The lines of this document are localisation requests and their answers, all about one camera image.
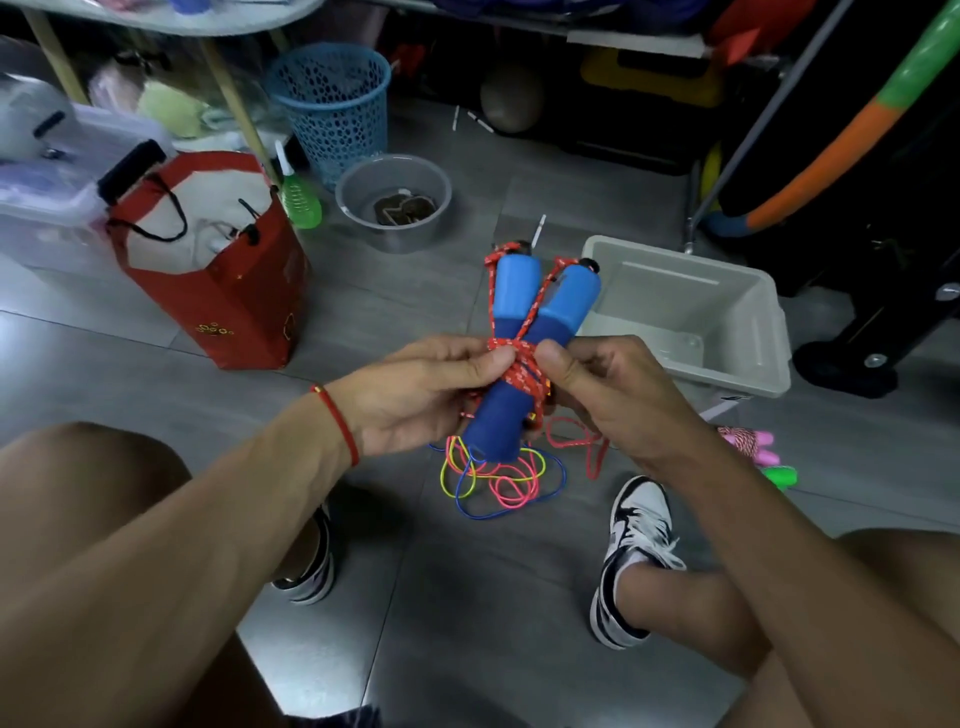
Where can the black weight machine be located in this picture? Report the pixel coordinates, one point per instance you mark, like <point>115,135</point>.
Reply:
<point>885,315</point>

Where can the person's left hand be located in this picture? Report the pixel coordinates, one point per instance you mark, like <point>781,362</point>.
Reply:
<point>412,397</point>

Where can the orange red fabric bag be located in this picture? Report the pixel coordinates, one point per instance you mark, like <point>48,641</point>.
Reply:
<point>757,26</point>

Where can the person's left forearm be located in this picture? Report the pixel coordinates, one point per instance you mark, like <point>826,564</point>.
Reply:
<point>172,570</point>

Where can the white oval side table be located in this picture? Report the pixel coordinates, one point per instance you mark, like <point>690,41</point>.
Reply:
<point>240,19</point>

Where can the person's shoe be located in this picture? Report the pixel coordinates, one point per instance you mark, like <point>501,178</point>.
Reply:
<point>641,517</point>
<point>319,577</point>

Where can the green spray bottle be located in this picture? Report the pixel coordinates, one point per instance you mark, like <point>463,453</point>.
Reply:
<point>301,206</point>

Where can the person's left shoe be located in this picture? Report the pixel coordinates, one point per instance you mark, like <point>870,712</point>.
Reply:
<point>319,577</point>

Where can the white VR headset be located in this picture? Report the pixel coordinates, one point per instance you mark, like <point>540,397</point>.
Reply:
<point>26,120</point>

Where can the person's left leg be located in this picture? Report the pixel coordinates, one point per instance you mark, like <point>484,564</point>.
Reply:
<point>82,487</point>

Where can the multicoloured hula hoop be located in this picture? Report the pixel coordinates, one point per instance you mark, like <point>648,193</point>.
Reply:
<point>825,169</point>

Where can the person's right leg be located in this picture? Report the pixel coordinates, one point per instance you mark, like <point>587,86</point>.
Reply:
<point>690,607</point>

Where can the person's leg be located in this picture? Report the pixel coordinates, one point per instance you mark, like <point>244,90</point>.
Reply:
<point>690,607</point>
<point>82,487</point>

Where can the person's right forearm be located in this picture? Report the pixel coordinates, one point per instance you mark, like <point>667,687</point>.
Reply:
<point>810,585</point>

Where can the yellow flat board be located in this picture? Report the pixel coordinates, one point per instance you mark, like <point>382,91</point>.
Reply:
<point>630,79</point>

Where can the clear plastic bag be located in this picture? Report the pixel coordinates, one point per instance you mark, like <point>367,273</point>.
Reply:
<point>172,109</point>

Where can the black rectangular pad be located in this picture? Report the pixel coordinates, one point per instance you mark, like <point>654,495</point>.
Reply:
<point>131,172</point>

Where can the grey plastic storage bin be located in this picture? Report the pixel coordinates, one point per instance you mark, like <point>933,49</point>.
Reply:
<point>697,300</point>

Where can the person's right hand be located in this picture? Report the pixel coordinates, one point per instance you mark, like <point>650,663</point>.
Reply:
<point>630,397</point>

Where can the grey plastic basin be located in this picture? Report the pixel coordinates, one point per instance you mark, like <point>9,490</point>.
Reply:
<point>360,195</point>

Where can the clear plastic storage bin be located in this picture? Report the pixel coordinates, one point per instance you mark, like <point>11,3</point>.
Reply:
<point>45,225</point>

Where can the red paper bag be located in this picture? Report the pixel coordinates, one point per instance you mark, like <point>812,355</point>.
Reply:
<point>247,307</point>

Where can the person's right shoe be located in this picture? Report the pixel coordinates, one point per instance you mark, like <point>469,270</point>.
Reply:
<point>641,517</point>

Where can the brown ball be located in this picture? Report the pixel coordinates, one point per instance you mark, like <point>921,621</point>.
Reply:
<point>511,99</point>

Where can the blue cup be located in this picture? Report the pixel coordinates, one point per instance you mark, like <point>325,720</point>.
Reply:
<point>189,6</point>

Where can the blue mesh wastebasket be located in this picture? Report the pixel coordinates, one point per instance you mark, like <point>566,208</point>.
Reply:
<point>334,112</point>

